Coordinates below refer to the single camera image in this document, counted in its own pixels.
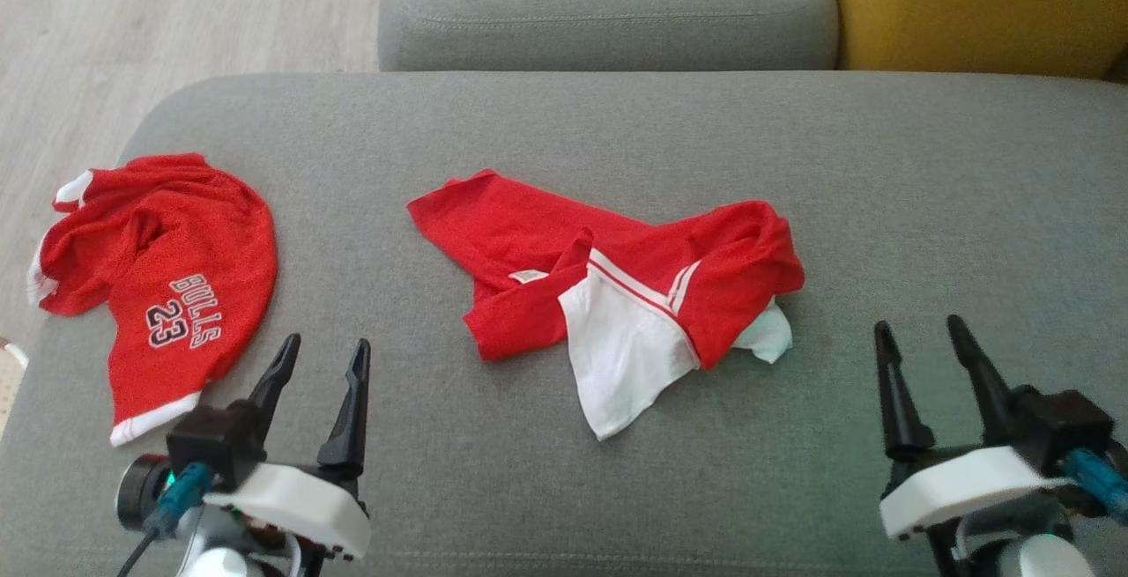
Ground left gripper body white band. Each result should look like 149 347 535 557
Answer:
201 461 372 561

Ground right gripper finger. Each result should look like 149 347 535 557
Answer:
946 314 1016 444
873 321 937 461

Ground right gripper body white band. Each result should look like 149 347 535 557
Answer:
879 446 1060 542

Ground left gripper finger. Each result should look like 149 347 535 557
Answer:
316 338 372 478
248 333 302 439

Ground red Bulls 23 shorts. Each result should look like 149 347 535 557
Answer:
26 152 279 448

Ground red white striped jersey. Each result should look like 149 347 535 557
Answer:
406 168 806 442

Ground grey sofa seat cushion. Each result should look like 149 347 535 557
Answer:
0 71 1128 577

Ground yellow sofa cushion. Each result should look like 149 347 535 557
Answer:
823 0 1128 82

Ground grey sofa back cushion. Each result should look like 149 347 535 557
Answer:
378 0 841 74

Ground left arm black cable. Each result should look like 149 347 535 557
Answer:
115 462 216 577

